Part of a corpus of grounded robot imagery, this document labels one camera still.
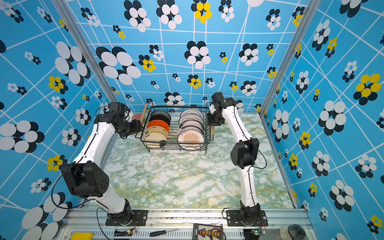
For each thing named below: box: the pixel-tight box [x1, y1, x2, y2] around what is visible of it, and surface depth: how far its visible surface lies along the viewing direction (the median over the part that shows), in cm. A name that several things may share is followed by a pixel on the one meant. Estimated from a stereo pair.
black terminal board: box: [192, 223, 224, 240], surface depth 70 cm
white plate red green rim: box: [179, 118, 205, 127], surface depth 98 cm
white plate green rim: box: [179, 108, 205, 118], surface depth 104 cm
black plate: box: [149, 109, 171, 125], surface depth 106 cm
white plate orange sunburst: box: [177, 129, 205, 152], surface depth 96 cm
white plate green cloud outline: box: [179, 114, 205, 121], surface depth 101 cm
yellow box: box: [70, 232, 94, 240], surface depth 70 cm
